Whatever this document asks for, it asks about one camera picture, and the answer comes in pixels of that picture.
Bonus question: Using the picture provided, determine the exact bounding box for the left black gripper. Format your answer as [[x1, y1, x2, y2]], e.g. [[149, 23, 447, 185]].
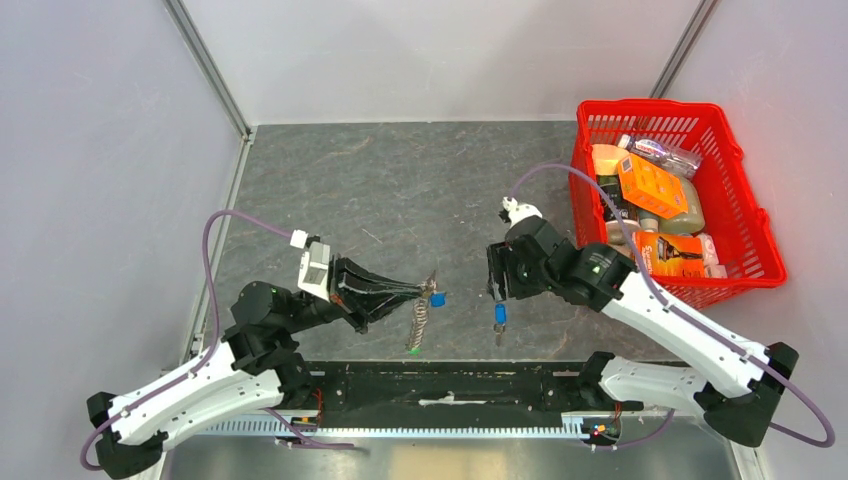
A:
[[283, 252, 425, 334]]

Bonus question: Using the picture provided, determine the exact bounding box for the leopard print wrist strap keyring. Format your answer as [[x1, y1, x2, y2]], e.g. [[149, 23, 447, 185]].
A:
[[406, 270, 437, 354]]

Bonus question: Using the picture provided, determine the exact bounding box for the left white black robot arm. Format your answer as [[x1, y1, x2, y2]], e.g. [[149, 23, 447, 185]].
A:
[[81, 256, 436, 479]]

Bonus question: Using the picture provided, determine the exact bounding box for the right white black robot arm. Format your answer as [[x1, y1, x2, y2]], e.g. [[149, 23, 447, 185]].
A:
[[487, 210, 799, 447]]

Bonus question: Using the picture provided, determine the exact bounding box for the dark green bottle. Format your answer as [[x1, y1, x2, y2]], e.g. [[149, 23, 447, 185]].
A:
[[596, 175, 640, 245]]

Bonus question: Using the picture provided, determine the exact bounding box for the yellow sponge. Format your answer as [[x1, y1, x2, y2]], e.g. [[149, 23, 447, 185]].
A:
[[591, 144, 630, 176]]

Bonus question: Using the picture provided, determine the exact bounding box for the orange razor package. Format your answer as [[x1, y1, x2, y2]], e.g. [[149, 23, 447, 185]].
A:
[[633, 231, 705, 278]]

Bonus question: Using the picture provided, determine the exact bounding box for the orange carton box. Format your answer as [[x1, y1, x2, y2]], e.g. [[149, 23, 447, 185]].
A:
[[617, 153, 688, 219]]

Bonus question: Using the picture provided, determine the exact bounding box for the beige soap pouch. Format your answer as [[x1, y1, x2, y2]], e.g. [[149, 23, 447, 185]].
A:
[[659, 178, 706, 235]]

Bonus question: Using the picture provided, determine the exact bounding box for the pink white packet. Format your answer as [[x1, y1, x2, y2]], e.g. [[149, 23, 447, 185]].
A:
[[697, 233, 727, 278]]

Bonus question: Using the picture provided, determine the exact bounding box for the clear plastic bottle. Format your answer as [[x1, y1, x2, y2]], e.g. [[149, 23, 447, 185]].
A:
[[616, 134, 703, 180]]

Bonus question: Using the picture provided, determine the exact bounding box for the red plastic basket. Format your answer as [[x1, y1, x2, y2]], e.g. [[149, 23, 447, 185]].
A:
[[570, 99, 788, 309]]

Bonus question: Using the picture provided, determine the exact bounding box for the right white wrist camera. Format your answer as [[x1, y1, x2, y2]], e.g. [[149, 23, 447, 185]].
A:
[[498, 197, 542, 227]]

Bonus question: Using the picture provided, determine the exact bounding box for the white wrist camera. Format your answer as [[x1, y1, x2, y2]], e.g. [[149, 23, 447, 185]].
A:
[[498, 197, 542, 227], [297, 236, 332, 301]]

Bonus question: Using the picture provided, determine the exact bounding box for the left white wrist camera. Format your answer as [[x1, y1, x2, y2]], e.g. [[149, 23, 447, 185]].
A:
[[297, 236, 332, 301]]

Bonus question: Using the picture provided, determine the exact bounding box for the black mounting base plate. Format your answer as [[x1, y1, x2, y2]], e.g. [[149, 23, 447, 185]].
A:
[[264, 360, 645, 432]]

